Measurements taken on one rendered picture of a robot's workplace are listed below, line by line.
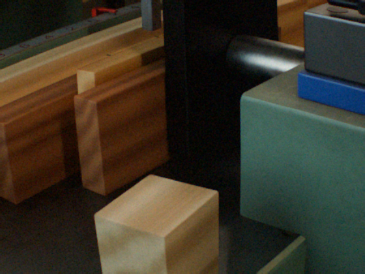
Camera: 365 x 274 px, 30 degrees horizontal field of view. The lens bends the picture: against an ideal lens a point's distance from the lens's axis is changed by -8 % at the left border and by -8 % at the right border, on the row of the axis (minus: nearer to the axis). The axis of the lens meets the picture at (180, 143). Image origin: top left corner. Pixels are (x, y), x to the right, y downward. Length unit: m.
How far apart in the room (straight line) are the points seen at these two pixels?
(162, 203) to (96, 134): 0.09
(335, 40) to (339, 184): 0.06
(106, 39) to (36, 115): 0.10
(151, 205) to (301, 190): 0.07
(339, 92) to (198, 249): 0.09
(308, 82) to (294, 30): 0.21
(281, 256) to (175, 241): 0.07
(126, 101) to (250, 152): 0.07
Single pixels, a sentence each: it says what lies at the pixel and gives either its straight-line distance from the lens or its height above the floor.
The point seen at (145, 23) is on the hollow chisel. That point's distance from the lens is 0.45.
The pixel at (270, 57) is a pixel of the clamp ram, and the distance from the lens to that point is 0.37.
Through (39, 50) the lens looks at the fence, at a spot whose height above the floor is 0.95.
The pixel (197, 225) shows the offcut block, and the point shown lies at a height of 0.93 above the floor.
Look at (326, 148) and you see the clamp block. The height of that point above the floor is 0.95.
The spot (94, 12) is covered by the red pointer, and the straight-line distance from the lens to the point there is 0.48.
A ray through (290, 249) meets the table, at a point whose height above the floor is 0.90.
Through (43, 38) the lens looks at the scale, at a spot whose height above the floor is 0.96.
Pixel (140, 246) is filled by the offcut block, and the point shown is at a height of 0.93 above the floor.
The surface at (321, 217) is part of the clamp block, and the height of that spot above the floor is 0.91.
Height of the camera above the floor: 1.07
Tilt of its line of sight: 24 degrees down
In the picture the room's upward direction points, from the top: 2 degrees counter-clockwise
